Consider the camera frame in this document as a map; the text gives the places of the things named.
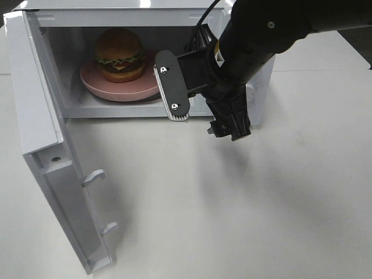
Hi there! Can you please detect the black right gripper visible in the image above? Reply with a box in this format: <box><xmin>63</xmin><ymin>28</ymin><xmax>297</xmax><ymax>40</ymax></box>
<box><xmin>202</xmin><ymin>43</ymin><xmax>253</xmax><ymax>141</ymax></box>

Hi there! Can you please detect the white timer knob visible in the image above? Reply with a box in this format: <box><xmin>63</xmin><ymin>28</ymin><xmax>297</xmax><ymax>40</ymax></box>
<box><xmin>245</xmin><ymin>83</ymin><xmax>255</xmax><ymax>102</ymax></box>

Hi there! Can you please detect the pink round plate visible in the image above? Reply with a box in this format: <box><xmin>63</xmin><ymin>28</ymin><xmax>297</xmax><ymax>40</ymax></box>
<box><xmin>80</xmin><ymin>51</ymin><xmax>160</xmax><ymax>102</ymax></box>

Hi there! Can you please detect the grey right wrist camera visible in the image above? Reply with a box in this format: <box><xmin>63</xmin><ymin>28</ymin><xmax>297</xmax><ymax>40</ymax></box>
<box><xmin>153</xmin><ymin>49</ymin><xmax>210</xmax><ymax>122</ymax></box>

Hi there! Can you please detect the white microwave door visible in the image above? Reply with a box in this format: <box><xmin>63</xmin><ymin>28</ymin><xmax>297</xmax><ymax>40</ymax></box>
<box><xmin>4</xmin><ymin>10</ymin><xmax>117</xmax><ymax>274</ymax></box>

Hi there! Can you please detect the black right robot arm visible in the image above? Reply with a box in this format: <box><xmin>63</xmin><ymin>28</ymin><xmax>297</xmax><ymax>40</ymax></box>
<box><xmin>202</xmin><ymin>1</ymin><xmax>371</xmax><ymax>141</ymax></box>

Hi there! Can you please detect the toy hamburger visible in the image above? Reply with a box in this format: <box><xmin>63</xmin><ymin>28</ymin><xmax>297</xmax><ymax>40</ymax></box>
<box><xmin>94</xmin><ymin>27</ymin><xmax>146</xmax><ymax>83</ymax></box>

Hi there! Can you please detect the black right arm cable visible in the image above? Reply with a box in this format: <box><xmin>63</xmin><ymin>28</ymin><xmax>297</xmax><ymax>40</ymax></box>
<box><xmin>184</xmin><ymin>0</ymin><xmax>221</xmax><ymax>53</ymax></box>

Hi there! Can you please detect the glass microwave turntable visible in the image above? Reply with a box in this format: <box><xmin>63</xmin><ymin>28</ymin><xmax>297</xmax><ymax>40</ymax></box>
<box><xmin>137</xmin><ymin>94</ymin><xmax>161</xmax><ymax>103</ymax></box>

